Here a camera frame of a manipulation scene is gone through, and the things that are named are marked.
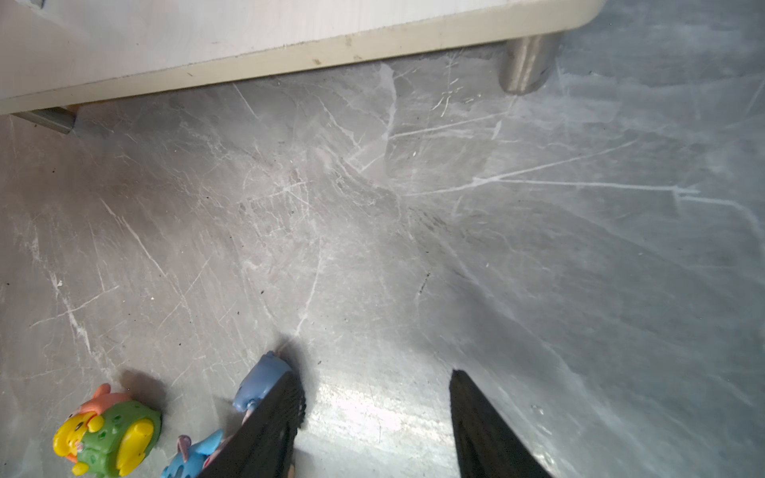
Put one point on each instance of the blue Stitch ice-cream toy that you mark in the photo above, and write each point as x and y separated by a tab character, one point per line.
193	457

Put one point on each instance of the white two-tier shelf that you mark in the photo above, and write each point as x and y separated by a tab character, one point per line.
78	52

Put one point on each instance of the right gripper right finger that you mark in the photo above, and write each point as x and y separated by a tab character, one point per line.
485	444

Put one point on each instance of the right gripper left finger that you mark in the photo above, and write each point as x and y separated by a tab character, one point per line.
264	445

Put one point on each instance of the small blue figure toy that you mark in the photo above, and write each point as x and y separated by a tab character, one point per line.
259	381

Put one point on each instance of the pink yellow bear toy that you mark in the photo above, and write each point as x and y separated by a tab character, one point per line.
110	435

